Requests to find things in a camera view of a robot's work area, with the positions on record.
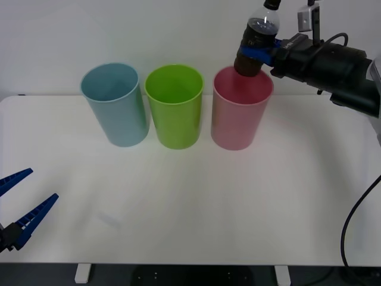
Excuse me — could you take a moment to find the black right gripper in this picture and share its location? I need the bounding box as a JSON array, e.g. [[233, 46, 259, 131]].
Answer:
[[237, 33, 321, 85]]

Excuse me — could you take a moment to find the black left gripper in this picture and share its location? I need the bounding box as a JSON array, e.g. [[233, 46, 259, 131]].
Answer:
[[0, 167, 60, 254]]

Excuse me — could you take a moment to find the dark plastic bottle black cap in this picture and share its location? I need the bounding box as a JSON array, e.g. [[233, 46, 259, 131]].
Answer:
[[233, 0, 283, 77]]

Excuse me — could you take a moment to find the pink plastic bin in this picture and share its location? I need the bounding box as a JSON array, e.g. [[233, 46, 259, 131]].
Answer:
[[210, 65, 274, 151]]

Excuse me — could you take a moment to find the white table leg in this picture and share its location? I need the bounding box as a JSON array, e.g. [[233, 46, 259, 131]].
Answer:
[[274, 265, 292, 286], [74, 264, 91, 284]]

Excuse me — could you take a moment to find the green plastic bin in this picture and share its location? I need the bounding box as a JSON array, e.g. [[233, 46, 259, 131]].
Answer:
[[144, 64, 204, 150]]

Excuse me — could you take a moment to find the pale blue plastic bin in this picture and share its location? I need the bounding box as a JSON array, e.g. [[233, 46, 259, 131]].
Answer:
[[79, 62, 150, 148]]

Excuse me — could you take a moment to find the long black cable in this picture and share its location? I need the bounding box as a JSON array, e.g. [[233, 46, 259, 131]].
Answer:
[[340, 175, 381, 268]]

